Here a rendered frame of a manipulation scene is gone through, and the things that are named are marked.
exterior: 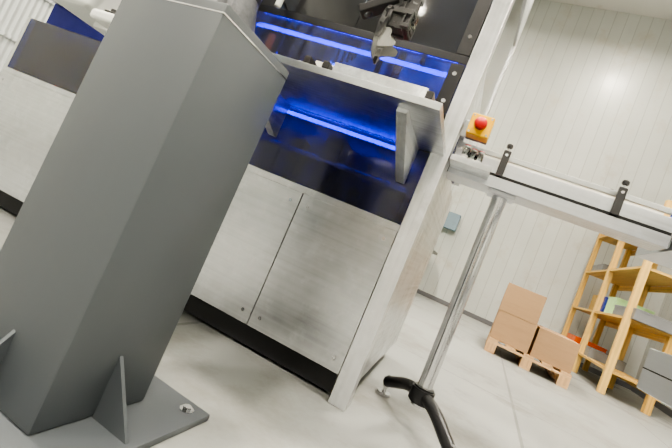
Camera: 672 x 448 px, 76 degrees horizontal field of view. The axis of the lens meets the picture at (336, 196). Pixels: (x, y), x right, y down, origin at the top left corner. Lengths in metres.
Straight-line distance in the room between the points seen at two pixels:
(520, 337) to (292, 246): 3.42
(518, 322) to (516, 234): 4.11
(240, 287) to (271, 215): 0.27
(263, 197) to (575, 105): 8.20
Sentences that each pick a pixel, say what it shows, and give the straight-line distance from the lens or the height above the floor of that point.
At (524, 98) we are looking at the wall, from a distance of 9.31.
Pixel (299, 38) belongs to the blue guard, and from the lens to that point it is 1.73.
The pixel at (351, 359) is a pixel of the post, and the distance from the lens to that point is 1.44.
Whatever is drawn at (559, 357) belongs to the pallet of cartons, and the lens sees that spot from 4.68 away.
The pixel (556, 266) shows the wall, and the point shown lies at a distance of 8.58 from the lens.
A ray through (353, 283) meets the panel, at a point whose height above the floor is 0.37.
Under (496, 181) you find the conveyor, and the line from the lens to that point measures 1.53.
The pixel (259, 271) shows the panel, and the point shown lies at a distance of 1.53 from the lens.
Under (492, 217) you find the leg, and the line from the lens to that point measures 1.55.
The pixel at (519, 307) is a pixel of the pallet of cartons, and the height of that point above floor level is 0.51.
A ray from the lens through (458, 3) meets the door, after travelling 1.68.
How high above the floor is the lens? 0.51
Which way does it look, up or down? 4 degrees up
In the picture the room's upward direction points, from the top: 23 degrees clockwise
